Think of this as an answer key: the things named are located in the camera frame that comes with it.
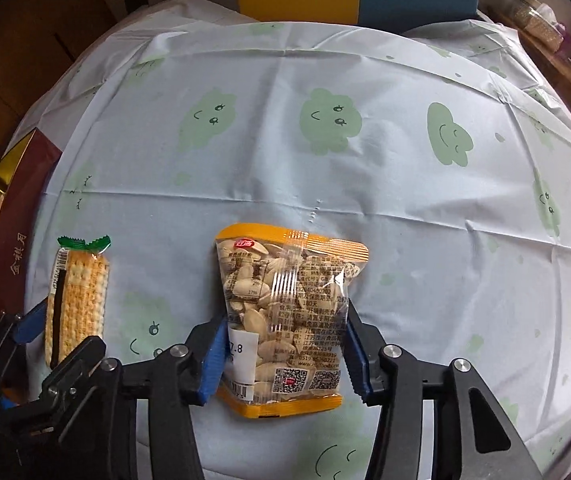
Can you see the patterned tissue box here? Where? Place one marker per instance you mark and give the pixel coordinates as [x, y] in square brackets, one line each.
[535, 20]

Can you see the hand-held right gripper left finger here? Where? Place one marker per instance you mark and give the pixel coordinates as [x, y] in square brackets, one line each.
[213, 365]

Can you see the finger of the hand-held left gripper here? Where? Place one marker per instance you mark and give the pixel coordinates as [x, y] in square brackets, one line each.
[30, 325]
[80, 370]

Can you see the purple box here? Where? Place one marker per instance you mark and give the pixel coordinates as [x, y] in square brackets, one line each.
[570, 37]

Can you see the green edged cracker packet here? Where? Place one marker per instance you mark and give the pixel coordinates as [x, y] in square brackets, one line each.
[83, 295]

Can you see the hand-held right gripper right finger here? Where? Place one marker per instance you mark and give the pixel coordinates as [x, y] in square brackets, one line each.
[360, 370]

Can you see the orange clear nut packet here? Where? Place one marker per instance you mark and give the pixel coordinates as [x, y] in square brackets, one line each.
[285, 300]

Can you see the gold tin box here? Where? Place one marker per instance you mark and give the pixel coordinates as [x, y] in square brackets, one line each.
[20, 200]

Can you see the cloud print tablecloth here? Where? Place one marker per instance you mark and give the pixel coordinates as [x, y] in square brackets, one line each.
[365, 185]

